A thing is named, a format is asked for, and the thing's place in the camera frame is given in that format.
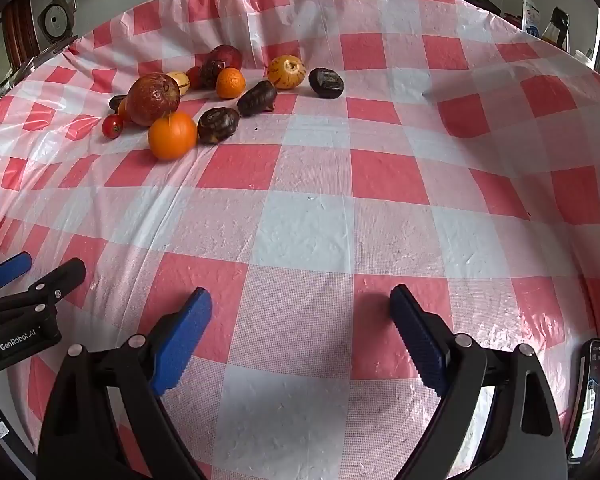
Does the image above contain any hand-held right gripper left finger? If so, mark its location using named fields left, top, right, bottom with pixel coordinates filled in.
left=39, top=286, right=214, bottom=480

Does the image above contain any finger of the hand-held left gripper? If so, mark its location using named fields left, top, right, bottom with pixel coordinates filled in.
left=0, top=258, right=87, bottom=321
left=0, top=251, right=33, bottom=301

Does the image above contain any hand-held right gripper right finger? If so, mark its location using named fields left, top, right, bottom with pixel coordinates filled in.
left=389, top=284, right=568, bottom=480

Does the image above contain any large striped yellow melon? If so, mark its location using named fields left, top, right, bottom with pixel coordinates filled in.
left=267, top=55, right=307, bottom=90

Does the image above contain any red white checkered tablecloth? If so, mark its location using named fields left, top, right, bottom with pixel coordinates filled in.
left=0, top=0, right=600, bottom=480

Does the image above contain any black smartphone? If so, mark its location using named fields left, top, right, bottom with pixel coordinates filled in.
left=566, top=338, right=600, bottom=461

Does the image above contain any large orange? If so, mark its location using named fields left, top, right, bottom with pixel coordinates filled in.
left=148, top=111, right=199, bottom=161

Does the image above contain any wrinkled red apple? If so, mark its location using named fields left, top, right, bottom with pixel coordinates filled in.
left=125, top=73, right=182, bottom=127

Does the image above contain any large dark purple fruit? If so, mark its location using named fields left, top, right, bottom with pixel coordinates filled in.
left=308, top=67, right=345, bottom=99
left=197, top=107, right=241, bottom=145
left=236, top=80, right=279, bottom=117

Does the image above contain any small striped yellow melon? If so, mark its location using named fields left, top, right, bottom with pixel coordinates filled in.
left=166, top=71, right=191, bottom=96

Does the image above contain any medium orange tangerine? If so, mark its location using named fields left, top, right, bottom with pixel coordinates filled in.
left=215, top=67, right=246, bottom=100

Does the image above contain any dark red apple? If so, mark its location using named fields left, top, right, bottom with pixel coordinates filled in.
left=208, top=44, right=244, bottom=72

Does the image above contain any dark glass kettle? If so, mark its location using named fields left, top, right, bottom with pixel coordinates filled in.
left=541, top=6, right=571, bottom=51

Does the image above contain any white printed packet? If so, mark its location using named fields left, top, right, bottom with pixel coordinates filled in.
left=521, top=0, right=542, bottom=37

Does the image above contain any brown wooden door frame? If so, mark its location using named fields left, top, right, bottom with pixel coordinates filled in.
left=0, top=0, right=38, bottom=68

